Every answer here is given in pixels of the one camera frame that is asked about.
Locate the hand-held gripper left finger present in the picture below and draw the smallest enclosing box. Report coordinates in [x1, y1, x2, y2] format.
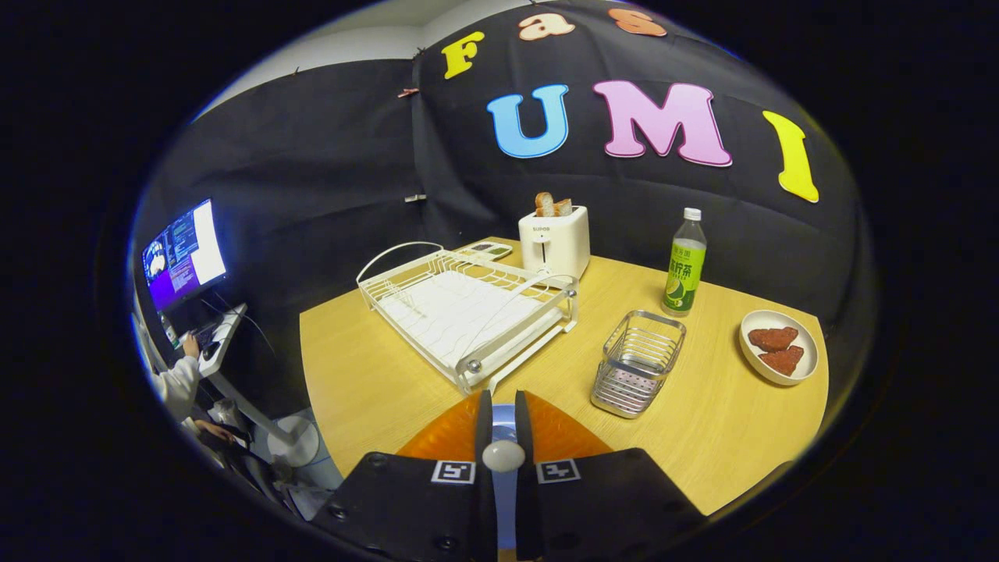
[312, 390, 498, 562]

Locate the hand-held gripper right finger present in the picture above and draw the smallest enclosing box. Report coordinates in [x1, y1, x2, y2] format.
[514, 390, 707, 561]

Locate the blue plate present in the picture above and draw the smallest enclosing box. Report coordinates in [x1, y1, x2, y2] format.
[493, 403, 517, 551]

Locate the metal wire basket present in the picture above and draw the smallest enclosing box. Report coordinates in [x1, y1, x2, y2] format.
[591, 310, 688, 420]

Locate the white wire dish rack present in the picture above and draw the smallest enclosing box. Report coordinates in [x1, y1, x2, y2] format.
[357, 241, 579, 396]

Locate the small white dish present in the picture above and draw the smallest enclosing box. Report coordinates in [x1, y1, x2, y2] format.
[739, 310, 819, 386]

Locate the white divided seasoning tray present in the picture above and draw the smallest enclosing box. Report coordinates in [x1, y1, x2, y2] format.
[454, 241, 514, 262]

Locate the white toaster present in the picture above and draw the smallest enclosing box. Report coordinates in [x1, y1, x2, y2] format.
[518, 205, 591, 280]

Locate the white standing desk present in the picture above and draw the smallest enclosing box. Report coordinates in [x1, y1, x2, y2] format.
[199, 303, 321, 468]

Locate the green label drink bottle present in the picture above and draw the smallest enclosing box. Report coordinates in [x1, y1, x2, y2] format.
[662, 208, 708, 317]

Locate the red meat piece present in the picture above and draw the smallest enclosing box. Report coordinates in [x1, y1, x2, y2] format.
[759, 345, 805, 377]
[748, 326, 800, 352]

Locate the black keyboard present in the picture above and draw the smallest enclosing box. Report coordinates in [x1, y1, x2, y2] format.
[187, 318, 229, 354]

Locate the black backdrop cloth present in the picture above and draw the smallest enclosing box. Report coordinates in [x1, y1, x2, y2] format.
[129, 0, 875, 407]

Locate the computer monitor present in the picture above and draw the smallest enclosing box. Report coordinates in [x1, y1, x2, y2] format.
[140, 198, 229, 313]

